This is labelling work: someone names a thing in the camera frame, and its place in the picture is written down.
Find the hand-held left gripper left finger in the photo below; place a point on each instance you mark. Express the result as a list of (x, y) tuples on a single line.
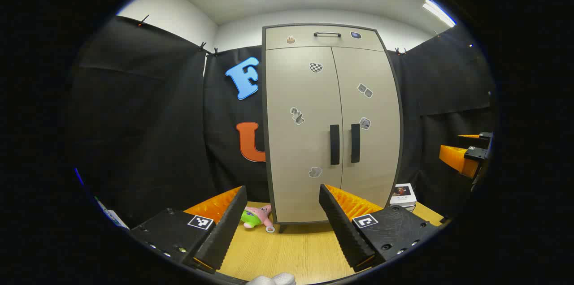
[(224, 235)]

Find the beige cabinet drawer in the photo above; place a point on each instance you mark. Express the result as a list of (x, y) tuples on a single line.
[(278, 36)]

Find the narrow ceiling light strip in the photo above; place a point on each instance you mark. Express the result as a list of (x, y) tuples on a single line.
[(438, 12)]

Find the white flat object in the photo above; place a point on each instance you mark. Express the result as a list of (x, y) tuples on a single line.
[(112, 215)]

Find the pink and green plush toy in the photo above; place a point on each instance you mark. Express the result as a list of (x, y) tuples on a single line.
[(253, 218)]

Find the beige cabinet door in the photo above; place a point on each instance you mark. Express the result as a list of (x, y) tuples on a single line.
[(291, 150), (376, 159)]

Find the white book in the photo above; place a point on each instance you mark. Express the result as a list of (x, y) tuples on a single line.
[(402, 193)]

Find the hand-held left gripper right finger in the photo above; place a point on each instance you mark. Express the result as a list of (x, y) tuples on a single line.
[(341, 231)]

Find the black backdrop cloth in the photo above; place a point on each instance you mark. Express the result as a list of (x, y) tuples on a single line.
[(148, 119)]

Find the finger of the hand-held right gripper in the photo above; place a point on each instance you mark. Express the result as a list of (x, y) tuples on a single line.
[(457, 159), (485, 135)]

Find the beige double-door shoe cabinet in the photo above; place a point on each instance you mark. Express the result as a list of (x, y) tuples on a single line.
[(282, 227)]

